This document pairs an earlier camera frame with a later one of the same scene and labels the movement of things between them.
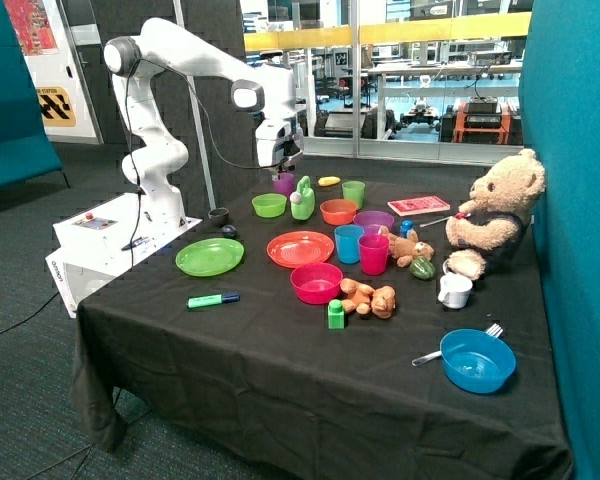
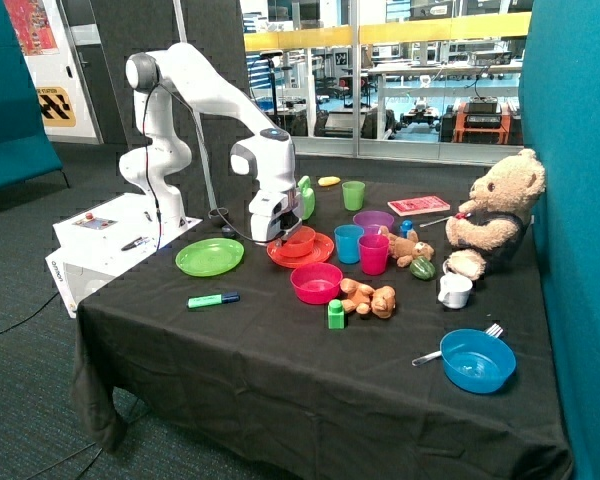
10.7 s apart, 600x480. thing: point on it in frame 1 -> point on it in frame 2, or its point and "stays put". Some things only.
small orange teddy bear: x=365 y=299 stays put
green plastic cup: x=354 y=191 stays put
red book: x=418 y=205 stays put
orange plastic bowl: x=338 y=211 -> x=300 y=243
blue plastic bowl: x=477 y=361 stays put
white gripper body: x=277 y=140 -> x=275 y=214
